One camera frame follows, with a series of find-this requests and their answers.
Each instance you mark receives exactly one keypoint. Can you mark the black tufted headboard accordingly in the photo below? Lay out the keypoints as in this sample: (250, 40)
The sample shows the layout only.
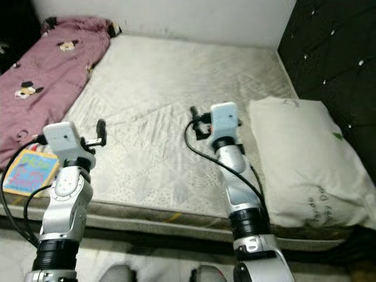
(329, 47)

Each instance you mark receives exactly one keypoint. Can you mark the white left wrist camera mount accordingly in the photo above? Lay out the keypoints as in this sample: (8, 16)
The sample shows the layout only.
(61, 140)

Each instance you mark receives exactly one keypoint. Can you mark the silver robot left leg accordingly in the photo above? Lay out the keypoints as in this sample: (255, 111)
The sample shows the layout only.
(116, 273)

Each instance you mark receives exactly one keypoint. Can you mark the silver robot right leg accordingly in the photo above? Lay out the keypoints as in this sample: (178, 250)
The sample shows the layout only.
(207, 274)

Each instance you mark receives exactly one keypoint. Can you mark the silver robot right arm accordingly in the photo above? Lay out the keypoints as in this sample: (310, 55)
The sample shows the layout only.
(241, 188)

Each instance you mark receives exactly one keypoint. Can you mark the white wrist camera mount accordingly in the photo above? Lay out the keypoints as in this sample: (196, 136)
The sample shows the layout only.
(61, 140)
(224, 122)

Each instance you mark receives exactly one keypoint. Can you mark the silver robot leg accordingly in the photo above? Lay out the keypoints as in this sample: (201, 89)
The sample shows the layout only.
(207, 274)
(116, 273)

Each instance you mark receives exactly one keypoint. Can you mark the white grey quilted mattress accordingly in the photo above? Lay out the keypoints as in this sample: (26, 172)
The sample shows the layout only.
(164, 88)

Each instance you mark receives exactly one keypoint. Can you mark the purple cartoon mouse blanket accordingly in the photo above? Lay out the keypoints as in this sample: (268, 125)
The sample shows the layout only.
(41, 76)

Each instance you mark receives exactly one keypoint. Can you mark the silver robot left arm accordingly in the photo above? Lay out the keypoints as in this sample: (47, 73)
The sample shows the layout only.
(67, 205)

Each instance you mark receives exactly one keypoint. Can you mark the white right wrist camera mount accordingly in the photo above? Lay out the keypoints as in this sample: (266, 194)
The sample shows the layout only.
(224, 122)

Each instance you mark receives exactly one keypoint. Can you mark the dark bedside furniture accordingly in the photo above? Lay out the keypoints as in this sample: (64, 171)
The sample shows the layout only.
(14, 23)

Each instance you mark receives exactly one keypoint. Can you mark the colourful children's picture book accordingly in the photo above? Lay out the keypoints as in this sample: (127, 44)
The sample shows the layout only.
(29, 176)

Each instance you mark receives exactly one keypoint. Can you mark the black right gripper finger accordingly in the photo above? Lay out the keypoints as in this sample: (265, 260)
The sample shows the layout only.
(194, 114)

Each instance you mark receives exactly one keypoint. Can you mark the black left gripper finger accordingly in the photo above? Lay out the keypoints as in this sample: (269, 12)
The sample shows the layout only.
(101, 132)

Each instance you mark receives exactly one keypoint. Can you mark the white printed pillow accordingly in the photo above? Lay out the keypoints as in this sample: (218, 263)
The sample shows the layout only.
(305, 158)

